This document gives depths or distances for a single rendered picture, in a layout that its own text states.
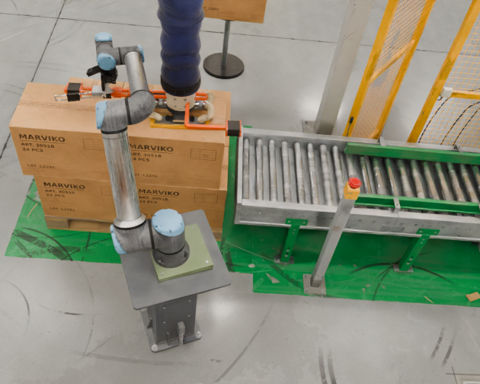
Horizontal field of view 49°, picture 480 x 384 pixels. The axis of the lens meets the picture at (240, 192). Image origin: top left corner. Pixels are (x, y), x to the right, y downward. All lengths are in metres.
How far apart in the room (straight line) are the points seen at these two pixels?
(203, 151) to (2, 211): 1.63
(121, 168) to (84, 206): 1.26
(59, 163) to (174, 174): 0.68
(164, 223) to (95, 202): 1.11
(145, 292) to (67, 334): 0.91
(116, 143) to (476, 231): 2.35
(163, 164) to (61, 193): 0.74
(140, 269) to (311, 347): 1.27
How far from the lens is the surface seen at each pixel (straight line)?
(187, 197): 3.39
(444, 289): 3.96
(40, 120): 3.21
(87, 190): 3.46
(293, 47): 5.64
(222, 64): 5.18
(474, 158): 3.99
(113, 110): 2.29
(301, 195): 3.36
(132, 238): 2.50
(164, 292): 2.63
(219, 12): 4.68
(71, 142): 3.18
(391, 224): 3.45
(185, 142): 3.04
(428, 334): 3.73
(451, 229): 3.61
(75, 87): 3.17
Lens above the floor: 3.02
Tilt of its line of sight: 48 degrees down
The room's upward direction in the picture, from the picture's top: 9 degrees clockwise
